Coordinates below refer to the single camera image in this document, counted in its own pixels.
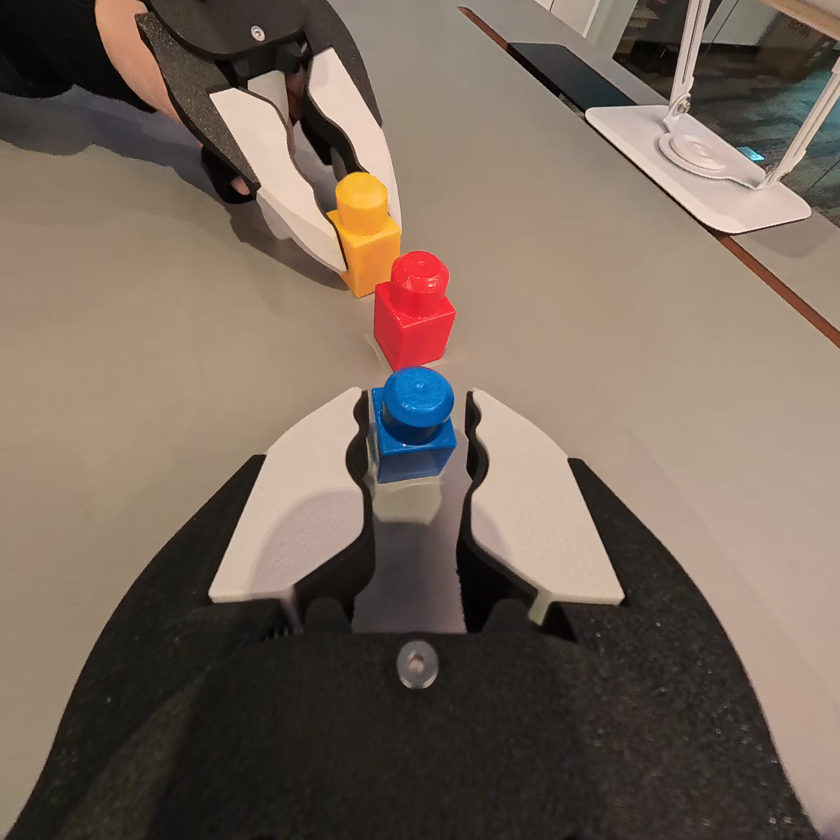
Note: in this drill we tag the blue plastic block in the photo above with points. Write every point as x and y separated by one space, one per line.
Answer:
410 453

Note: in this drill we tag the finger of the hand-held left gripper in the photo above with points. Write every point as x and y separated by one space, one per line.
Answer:
354 118
262 151

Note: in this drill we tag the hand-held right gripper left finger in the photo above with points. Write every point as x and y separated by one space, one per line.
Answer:
289 512

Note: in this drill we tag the black flat pad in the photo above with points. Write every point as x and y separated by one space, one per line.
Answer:
577 72

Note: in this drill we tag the instruction sheet on stand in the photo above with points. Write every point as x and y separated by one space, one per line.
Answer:
656 138

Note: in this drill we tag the red plastic block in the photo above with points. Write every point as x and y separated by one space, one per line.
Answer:
413 328

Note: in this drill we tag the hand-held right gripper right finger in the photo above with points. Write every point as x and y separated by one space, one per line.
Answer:
538 512

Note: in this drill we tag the yellow plastic block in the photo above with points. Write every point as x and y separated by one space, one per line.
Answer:
371 256

